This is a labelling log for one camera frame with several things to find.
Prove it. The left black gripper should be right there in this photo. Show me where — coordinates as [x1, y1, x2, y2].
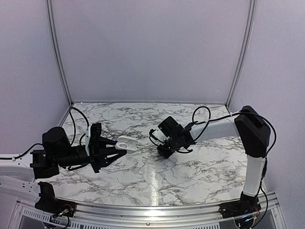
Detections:
[56, 136, 126, 174]

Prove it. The white earbud charging case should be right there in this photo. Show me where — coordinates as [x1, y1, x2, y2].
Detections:
[115, 135, 138, 154]

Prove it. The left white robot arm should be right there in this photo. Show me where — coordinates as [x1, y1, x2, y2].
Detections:
[0, 123, 132, 212]

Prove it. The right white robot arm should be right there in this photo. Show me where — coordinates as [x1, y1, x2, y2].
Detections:
[149, 105, 275, 214]

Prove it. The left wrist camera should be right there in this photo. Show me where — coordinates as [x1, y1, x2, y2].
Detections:
[85, 122, 102, 156]

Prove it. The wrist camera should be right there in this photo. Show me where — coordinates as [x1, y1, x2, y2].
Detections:
[85, 122, 102, 156]
[149, 129, 167, 143]

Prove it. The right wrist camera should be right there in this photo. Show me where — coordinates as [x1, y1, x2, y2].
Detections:
[149, 129, 167, 143]

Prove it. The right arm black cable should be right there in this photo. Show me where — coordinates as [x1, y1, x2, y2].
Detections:
[149, 105, 278, 158]

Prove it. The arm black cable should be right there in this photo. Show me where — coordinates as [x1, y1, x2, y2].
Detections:
[149, 105, 278, 158]
[0, 106, 90, 170]

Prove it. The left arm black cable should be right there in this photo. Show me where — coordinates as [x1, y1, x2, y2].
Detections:
[0, 106, 90, 170]

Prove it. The aluminium front rail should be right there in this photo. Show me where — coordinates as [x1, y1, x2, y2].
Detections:
[14, 190, 279, 229]

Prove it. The left aluminium corner post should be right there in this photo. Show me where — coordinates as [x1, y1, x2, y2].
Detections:
[46, 0, 73, 105]

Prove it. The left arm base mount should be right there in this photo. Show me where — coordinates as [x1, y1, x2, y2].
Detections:
[34, 198, 76, 229]

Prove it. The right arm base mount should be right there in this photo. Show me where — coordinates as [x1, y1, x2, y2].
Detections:
[218, 199, 269, 229]

